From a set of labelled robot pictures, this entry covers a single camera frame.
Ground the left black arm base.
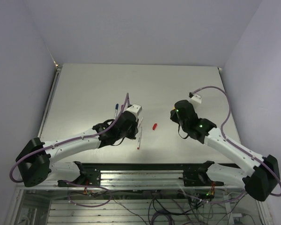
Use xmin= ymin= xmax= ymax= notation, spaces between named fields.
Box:
xmin=58 ymin=161 xmax=101 ymax=188

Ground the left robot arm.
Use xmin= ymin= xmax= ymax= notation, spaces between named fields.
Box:
xmin=15 ymin=109 xmax=139 ymax=188

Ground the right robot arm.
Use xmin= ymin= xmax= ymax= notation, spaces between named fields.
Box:
xmin=170 ymin=100 xmax=280 ymax=202

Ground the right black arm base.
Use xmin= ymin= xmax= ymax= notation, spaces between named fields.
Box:
xmin=178 ymin=161 xmax=215 ymax=187

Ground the red pen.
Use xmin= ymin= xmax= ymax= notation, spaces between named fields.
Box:
xmin=137 ymin=127 xmax=142 ymax=150

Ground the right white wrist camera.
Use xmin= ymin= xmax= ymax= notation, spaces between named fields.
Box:
xmin=189 ymin=92 xmax=202 ymax=105

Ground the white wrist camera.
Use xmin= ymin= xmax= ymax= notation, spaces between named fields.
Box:
xmin=126 ymin=104 xmax=142 ymax=118
xmin=189 ymin=92 xmax=202 ymax=105

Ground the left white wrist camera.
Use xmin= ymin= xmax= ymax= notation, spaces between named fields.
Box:
xmin=126 ymin=104 xmax=142 ymax=118

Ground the aluminium frame rail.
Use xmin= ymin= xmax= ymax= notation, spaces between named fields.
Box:
xmin=16 ymin=171 xmax=244 ymax=190

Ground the floor cable bundle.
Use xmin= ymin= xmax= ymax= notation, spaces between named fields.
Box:
xmin=67 ymin=185 xmax=249 ymax=225

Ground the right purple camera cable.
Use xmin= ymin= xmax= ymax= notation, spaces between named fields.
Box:
xmin=189 ymin=86 xmax=281 ymax=196

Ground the purple camera cable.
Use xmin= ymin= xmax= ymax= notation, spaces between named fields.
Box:
xmin=189 ymin=86 xmax=281 ymax=196
xmin=9 ymin=92 xmax=132 ymax=183

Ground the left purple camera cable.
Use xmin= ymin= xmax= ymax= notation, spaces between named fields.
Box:
xmin=9 ymin=92 xmax=132 ymax=183

